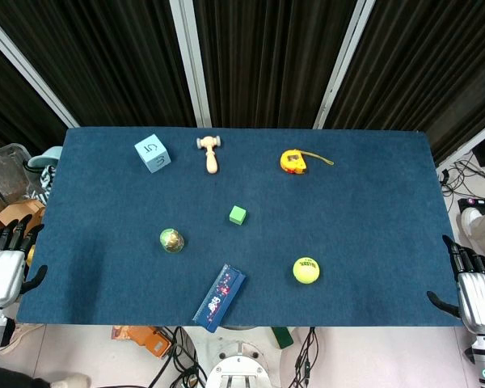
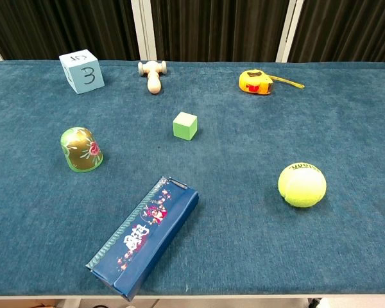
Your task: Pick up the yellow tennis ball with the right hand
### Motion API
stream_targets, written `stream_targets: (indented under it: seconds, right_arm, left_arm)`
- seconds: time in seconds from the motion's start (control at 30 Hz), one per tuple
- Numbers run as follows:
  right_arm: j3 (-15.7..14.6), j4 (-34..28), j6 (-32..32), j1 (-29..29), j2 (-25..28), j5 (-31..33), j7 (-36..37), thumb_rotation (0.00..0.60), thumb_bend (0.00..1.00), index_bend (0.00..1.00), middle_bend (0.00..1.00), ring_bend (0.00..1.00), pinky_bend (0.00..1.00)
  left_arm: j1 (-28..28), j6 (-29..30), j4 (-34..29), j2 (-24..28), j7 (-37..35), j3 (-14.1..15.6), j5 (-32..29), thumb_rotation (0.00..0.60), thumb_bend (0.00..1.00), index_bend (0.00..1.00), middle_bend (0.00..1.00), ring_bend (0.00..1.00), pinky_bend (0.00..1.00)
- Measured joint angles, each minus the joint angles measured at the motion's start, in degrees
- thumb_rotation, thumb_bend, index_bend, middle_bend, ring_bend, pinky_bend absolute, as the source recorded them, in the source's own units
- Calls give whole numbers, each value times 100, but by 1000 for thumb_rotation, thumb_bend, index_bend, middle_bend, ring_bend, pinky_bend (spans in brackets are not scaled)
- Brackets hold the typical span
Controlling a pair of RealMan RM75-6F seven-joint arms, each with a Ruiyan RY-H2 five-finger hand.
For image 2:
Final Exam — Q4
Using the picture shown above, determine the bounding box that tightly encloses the yellow tennis ball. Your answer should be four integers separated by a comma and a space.
277, 162, 327, 209

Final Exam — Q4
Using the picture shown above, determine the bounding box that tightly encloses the small green cube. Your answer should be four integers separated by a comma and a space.
172, 112, 198, 141

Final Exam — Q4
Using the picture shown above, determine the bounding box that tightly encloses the blue velvet table cloth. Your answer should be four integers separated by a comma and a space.
0, 60, 385, 297

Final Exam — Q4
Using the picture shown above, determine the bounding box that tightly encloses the small wooden mallet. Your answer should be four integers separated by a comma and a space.
137, 60, 167, 95

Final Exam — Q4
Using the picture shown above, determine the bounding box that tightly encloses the dark blue printed box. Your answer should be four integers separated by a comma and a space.
85, 175, 200, 302

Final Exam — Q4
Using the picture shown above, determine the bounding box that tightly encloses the orange tape measure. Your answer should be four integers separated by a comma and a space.
238, 70, 305, 96

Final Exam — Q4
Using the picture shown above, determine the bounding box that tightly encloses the green gold painted doll half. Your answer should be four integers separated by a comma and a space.
60, 126, 104, 173

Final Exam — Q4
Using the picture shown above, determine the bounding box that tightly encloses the light blue numbered cube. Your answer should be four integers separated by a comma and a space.
58, 49, 105, 95

